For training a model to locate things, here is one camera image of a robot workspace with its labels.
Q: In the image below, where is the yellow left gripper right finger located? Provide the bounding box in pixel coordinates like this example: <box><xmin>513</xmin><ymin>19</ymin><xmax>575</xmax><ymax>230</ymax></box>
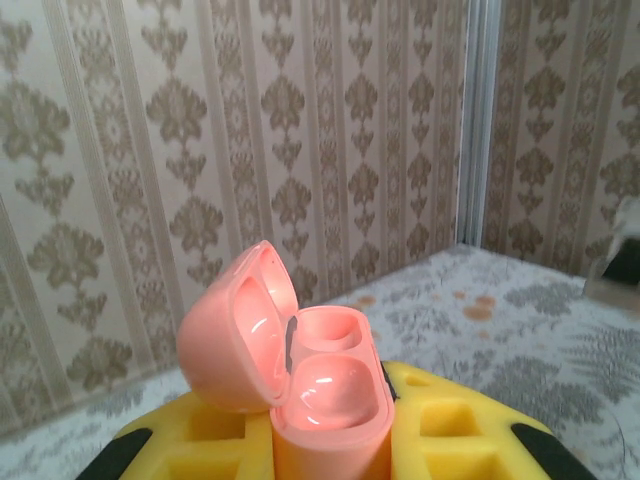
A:
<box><xmin>379</xmin><ymin>359</ymin><xmax>601</xmax><ymax>480</ymax></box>

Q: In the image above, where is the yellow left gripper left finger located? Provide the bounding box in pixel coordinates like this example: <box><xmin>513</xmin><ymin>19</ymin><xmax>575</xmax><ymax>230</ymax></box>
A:
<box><xmin>79</xmin><ymin>387</ymin><xmax>281</xmax><ymax>480</ymax></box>

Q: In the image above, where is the pink earbuds charging case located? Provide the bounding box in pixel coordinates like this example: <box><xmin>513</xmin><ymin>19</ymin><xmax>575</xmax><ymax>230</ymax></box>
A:
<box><xmin>175</xmin><ymin>239</ymin><xmax>397</xmax><ymax>480</ymax></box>

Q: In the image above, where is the floral patterned table cover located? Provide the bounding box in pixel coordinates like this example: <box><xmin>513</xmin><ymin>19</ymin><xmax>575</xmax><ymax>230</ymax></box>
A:
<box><xmin>0</xmin><ymin>242</ymin><xmax>640</xmax><ymax>480</ymax></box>

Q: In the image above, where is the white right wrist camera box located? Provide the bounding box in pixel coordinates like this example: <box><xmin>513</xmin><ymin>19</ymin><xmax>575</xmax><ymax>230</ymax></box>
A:
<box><xmin>610</xmin><ymin>196</ymin><xmax>640</xmax><ymax>246</ymax></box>

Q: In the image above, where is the aluminium corner post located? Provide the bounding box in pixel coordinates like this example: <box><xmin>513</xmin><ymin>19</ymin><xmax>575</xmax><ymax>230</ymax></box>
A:
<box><xmin>457</xmin><ymin>0</ymin><xmax>503</xmax><ymax>247</ymax></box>

